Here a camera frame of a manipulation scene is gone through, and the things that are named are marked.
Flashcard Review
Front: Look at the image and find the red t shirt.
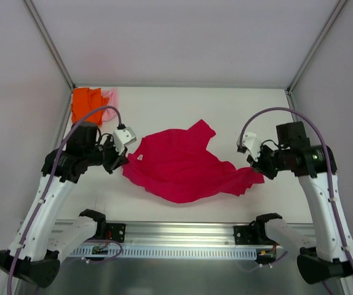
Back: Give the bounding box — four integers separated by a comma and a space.
122, 120, 264, 203

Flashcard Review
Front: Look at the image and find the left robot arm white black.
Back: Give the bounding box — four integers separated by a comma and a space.
0, 122, 136, 294

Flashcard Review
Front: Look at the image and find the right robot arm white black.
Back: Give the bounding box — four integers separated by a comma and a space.
238, 122, 353, 285

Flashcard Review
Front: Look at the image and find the pink t shirt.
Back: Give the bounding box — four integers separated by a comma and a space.
101, 88, 118, 122

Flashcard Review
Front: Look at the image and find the orange t shirt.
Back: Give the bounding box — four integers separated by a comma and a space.
71, 87, 108, 124

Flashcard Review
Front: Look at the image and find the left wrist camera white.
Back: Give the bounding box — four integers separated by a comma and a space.
112, 127, 137, 155

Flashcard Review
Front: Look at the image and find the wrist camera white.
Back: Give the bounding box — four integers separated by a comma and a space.
112, 127, 137, 155
237, 132, 262, 162

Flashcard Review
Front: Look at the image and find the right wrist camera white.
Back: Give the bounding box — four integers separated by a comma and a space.
237, 132, 262, 162

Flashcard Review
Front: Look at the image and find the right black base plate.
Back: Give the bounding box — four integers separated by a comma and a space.
233, 224, 276, 245

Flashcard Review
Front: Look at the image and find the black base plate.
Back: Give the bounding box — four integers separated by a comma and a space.
233, 224, 276, 245
104, 222, 126, 243

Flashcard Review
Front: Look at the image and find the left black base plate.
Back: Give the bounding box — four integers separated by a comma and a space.
104, 222, 126, 243

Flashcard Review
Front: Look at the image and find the aluminium mounting rail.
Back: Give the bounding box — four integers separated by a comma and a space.
50, 219, 319, 246

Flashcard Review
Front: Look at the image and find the white slotted cable duct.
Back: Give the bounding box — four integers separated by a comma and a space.
69, 245, 257, 261

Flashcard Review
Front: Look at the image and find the right aluminium frame post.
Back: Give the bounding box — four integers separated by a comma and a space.
286, 0, 349, 94

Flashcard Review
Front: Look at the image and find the aluminium frame post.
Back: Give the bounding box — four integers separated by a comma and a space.
286, 0, 349, 94
22, 0, 76, 90

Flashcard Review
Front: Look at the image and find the left aluminium frame post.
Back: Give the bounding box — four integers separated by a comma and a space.
22, 0, 76, 90

